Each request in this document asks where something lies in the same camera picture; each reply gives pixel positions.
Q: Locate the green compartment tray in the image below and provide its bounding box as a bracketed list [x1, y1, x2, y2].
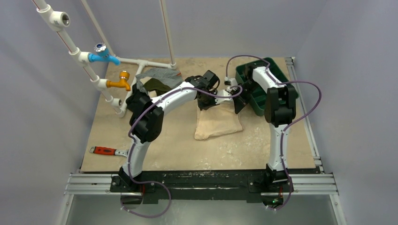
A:
[235, 57, 290, 116]

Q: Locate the beige underwear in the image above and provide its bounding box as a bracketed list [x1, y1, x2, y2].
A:
[194, 103, 244, 141]

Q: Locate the striped grey underwear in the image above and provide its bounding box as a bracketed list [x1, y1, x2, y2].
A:
[136, 68, 183, 93]

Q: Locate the dark green underwear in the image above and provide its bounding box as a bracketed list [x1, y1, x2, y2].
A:
[144, 78, 171, 98]

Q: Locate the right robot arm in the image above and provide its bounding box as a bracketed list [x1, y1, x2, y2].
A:
[233, 63, 297, 191]

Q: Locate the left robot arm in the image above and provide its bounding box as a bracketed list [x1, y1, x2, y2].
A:
[111, 70, 220, 192]

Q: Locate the orange tap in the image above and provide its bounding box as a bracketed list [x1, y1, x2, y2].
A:
[106, 70, 131, 91]

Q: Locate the blue tap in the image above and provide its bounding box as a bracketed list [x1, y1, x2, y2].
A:
[88, 43, 121, 66]

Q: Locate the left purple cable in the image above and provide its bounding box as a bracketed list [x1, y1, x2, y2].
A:
[119, 84, 244, 218]

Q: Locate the purple cable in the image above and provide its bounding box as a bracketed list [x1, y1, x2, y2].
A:
[119, 84, 244, 218]
[225, 55, 322, 212]

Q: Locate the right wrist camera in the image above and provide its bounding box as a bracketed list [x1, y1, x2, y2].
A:
[224, 77, 238, 86]

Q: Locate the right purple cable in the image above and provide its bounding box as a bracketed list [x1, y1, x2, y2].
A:
[225, 55, 322, 212]

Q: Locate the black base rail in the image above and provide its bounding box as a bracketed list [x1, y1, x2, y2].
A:
[110, 169, 294, 206]

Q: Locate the adjustable wrench red handle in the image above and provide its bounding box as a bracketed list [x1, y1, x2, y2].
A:
[89, 146, 128, 157]

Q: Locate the white PVC pipe frame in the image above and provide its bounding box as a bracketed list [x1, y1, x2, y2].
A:
[33, 0, 177, 118]

